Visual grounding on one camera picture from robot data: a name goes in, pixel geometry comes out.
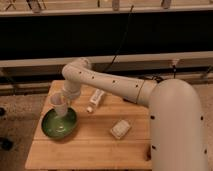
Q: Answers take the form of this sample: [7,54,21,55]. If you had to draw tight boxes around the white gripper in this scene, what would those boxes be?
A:
[62,80,81,100]

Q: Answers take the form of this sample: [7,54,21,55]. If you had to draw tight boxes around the white ceramic cup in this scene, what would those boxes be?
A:
[50,92,68,116]

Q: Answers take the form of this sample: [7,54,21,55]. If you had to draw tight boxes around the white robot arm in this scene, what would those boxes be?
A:
[62,58,210,171]

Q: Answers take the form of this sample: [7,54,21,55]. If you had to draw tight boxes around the green ceramic bowl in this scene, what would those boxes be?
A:
[41,108,77,140]

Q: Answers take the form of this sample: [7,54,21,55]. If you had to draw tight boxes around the white plastic bottle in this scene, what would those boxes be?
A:
[87,89,106,113]

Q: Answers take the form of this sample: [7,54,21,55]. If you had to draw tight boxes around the white rectangular sponge block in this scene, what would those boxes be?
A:
[110,120,131,139]

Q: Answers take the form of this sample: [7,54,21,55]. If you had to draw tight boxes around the wooden table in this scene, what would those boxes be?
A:
[25,86,151,170]

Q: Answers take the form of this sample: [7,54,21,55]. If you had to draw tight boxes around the black hanging cable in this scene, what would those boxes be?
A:
[101,3,135,73]

